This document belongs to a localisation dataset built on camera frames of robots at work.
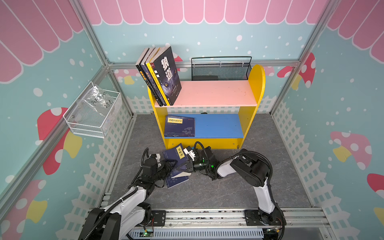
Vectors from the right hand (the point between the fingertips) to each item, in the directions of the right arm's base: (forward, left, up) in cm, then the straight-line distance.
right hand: (176, 169), depth 81 cm
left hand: (+4, 0, -3) cm, 5 cm away
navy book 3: (-4, +2, -9) cm, 10 cm away
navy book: (+25, 0, +6) cm, 26 cm away
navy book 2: (+11, +1, -2) cm, 11 cm away
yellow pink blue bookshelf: (+55, -30, -12) cm, 64 cm away
